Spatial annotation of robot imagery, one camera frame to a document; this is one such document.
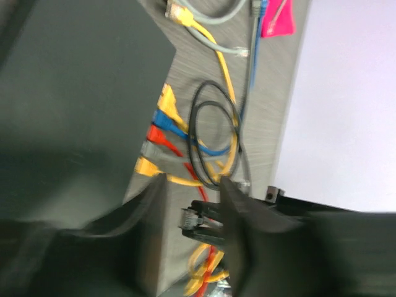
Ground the black ethernet cable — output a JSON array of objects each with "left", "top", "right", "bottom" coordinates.
[{"left": 181, "top": 80, "right": 245, "bottom": 231}]

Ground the short grey ethernet cable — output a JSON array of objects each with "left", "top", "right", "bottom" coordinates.
[{"left": 140, "top": 0, "right": 262, "bottom": 192}]

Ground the pink folded cloth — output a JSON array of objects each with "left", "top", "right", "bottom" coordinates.
[{"left": 261, "top": 0, "right": 295, "bottom": 38}]

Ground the blue ethernet cable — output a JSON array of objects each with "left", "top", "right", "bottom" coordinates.
[{"left": 151, "top": 0, "right": 269, "bottom": 157}]

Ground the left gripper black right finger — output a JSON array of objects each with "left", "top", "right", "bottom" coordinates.
[{"left": 220, "top": 177, "right": 395, "bottom": 296}]

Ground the orange red ethernet cable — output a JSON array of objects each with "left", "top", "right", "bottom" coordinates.
[{"left": 145, "top": 124, "right": 223, "bottom": 297}]

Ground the black network switch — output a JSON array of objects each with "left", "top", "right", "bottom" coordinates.
[{"left": 1, "top": 1, "right": 176, "bottom": 226}]

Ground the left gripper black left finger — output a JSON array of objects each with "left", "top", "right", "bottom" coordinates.
[{"left": 1, "top": 174, "right": 168, "bottom": 296}]

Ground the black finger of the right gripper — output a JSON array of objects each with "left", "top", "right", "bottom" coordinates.
[
  {"left": 190, "top": 200, "right": 221, "bottom": 218},
  {"left": 181, "top": 227, "right": 225, "bottom": 249}
]

